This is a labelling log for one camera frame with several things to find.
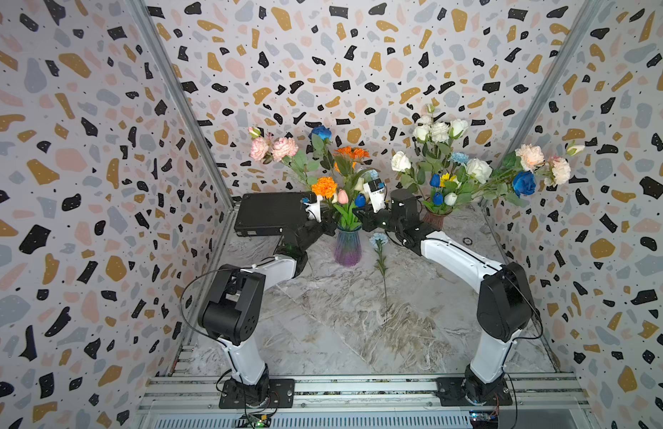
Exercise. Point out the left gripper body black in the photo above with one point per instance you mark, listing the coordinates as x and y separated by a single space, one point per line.
313 232

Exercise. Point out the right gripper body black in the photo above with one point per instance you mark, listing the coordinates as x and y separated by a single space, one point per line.
385 220

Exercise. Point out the light blue carnation flower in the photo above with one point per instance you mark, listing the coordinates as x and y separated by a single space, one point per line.
378 241

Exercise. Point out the small blue tulip flower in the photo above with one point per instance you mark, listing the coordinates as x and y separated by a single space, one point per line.
360 200

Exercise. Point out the purple ribbed glass vase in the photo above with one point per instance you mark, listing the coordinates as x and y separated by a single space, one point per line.
348 249

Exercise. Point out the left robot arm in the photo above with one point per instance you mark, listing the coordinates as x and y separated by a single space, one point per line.
230 311

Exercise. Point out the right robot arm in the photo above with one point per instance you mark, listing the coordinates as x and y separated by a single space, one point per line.
505 305

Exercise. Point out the brown ribbed glass vase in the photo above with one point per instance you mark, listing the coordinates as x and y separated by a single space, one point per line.
436 220

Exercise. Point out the black rectangular case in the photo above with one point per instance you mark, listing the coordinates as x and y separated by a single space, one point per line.
269 214

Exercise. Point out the orange marigold flower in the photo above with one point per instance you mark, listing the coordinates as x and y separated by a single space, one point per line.
325 187

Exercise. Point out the large orange gerbera flower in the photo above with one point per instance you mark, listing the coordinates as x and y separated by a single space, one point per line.
351 154

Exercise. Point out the white flower bouquet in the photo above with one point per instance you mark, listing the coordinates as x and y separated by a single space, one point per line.
446 179

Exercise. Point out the pink carnation stem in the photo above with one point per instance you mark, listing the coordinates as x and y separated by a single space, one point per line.
266 149

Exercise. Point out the blue rose right bouquet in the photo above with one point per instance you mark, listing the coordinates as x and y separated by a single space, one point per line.
524 184

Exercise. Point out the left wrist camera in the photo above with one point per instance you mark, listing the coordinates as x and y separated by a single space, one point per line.
312 207

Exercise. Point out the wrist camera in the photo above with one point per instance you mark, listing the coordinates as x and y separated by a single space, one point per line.
312 207
376 194

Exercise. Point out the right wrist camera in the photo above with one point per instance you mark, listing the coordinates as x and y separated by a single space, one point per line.
376 194

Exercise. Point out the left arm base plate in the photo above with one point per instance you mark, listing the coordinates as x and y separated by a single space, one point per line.
275 393

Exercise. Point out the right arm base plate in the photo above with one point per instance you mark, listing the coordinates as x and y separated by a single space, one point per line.
461 391

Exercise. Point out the aluminium front rail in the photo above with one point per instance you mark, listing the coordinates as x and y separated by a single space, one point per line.
550 400

